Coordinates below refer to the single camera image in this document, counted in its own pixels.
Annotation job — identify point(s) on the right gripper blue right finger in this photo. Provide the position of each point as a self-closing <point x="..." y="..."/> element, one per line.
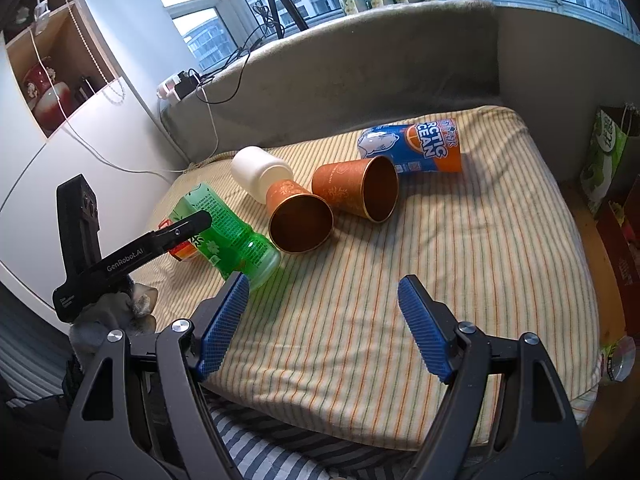
<point x="461" y="356"/>

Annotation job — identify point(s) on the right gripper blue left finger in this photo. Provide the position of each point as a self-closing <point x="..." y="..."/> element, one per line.
<point x="188" y="351"/>

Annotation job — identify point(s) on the green plastic cup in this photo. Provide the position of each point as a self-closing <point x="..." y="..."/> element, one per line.
<point x="229" y="244"/>

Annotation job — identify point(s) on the near orange paper cup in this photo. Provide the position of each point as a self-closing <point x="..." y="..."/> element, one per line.
<point x="299" y="221"/>

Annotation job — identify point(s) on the orange paper cup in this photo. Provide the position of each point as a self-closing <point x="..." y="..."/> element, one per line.
<point x="367" y="188"/>
<point x="299" y="221"/>

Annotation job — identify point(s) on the far orange paper cup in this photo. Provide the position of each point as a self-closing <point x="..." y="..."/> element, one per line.
<point x="367" y="188"/>

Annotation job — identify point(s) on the white plastic cup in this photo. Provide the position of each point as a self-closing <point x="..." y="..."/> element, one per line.
<point x="255" y="170"/>

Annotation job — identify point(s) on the red white ceramic vase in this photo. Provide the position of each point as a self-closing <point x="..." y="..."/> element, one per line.
<point x="48" y="98"/>

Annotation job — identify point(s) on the small dark bottle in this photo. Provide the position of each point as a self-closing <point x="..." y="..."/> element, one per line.
<point x="85" y="89"/>

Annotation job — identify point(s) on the red cardboard box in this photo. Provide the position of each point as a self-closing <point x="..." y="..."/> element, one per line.
<point x="623" y="266"/>

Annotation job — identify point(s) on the white power strip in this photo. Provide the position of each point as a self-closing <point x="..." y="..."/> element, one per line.
<point x="172" y="88"/>

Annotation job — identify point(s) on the black power adapter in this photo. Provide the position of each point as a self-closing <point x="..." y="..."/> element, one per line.
<point x="188" y="82"/>

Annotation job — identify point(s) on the green white paper bag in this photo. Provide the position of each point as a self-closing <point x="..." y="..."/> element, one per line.
<point x="612" y="160"/>

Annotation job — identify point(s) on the grey sofa backrest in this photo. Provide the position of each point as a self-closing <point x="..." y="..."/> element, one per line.
<point x="363" y="70"/>

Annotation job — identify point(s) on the wooden wall shelf niche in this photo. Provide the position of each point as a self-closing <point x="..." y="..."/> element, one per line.
<point x="34" y="29"/>

